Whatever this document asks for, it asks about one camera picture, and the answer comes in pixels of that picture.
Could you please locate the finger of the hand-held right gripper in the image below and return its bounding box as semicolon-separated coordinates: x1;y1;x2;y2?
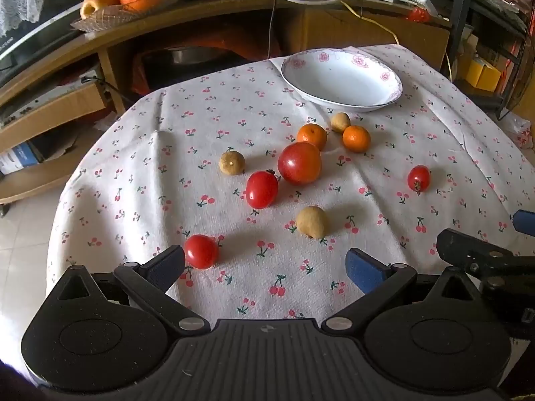
512;210;535;237
436;228;535;287

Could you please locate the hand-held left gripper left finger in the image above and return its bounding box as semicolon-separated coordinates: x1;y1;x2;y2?
56;245;211;336

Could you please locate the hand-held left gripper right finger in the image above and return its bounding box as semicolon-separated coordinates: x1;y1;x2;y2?
320;247;482;336

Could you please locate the red cherry tomato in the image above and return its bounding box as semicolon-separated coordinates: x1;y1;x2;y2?
184;234;220;270
245;169;279;210
407;165;431;193

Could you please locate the tan longan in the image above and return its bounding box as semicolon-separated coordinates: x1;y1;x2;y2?
330;112;351;133
296;206;329;240
219;148;246;175

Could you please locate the large red-orange tomato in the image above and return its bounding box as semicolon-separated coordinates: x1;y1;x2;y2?
277;141;322;185

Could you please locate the small orange mandarin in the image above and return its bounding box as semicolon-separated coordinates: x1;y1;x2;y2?
343;125;372;153
297;123;328;151

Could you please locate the white floral plate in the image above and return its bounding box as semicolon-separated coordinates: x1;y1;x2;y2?
280;49;404;113

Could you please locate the white plastic bag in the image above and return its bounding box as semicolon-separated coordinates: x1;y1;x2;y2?
499;111;535;149

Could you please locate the white cherry print tablecloth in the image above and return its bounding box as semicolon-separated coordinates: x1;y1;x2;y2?
46;44;535;330

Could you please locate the yellow box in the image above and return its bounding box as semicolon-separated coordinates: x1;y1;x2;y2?
465;57;502;91

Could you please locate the blue box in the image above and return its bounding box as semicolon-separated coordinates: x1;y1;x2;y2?
0;142;45;176

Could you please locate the grey set-top box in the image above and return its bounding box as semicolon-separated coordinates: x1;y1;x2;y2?
0;76;106;127

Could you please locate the metal pot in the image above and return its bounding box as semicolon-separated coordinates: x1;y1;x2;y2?
167;46;235;66

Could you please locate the black metal rack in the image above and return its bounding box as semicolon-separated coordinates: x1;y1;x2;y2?
389;0;535;118

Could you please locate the wooden tv cabinet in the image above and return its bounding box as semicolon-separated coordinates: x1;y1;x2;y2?
0;0;452;210

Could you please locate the glass fruit dish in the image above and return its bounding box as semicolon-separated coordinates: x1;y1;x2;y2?
70;0;187;33

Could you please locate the yellow-red apple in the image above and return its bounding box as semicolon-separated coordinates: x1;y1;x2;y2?
80;0;122;19

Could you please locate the black television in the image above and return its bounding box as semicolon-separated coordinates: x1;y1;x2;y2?
0;0;126;72

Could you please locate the yellow cable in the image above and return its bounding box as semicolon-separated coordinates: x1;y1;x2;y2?
194;0;454;81

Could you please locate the black cable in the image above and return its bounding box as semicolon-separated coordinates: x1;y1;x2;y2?
267;0;279;60

